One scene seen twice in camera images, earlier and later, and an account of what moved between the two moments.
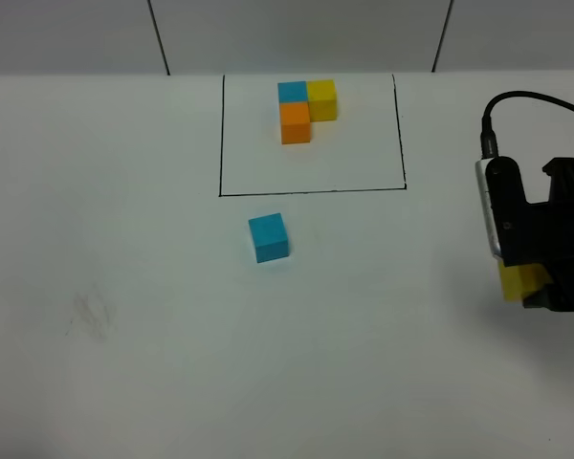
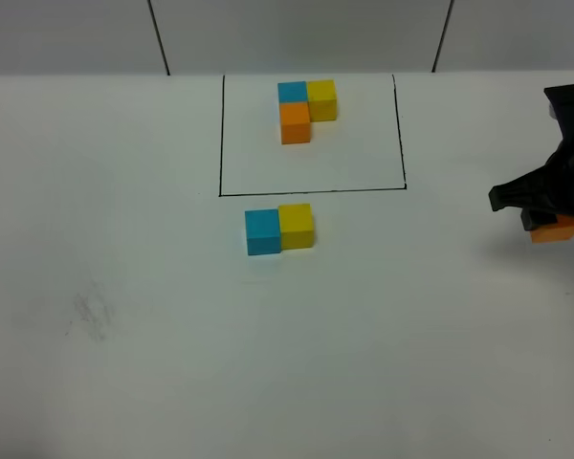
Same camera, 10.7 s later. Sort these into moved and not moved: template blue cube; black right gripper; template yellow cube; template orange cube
Moved: black right gripper
Not moved: template blue cube; template orange cube; template yellow cube
